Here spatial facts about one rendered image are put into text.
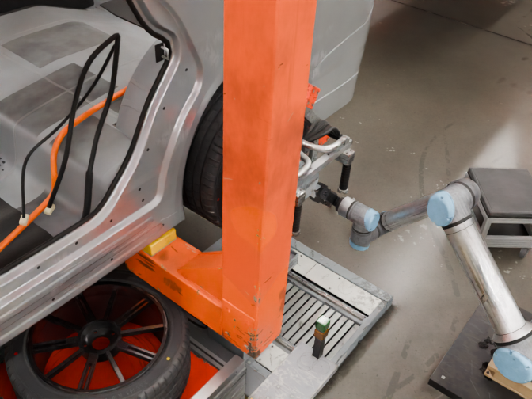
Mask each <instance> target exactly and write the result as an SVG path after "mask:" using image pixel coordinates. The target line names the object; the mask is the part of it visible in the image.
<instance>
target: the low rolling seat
mask: <svg viewBox="0 0 532 399"><path fill-rule="evenodd" d="M464 178H467V179H470V180H472V181H474V182H475V183H476V184H477V185H478V187H479V189H480V191H481V197H480V200H479V202H478V204H477V205H476V206H475V207H474V208H472V209H471V210H470V211H471V213H472V215H473V219H474V221H475V223H476V224H477V227H478V229H479V231H480V232H481V235H482V237H483V238H484V241H485V243H486V245H487V246H488V247H504V248H521V249H520V254H519V257H520V258H524V257H525V255H526V254H528V252H529V250H530V248H532V176H531V174H530V171H529V170H528V169H509V168H477V167H470V168H469V171H467V172H466V173H465V177H464Z"/></svg>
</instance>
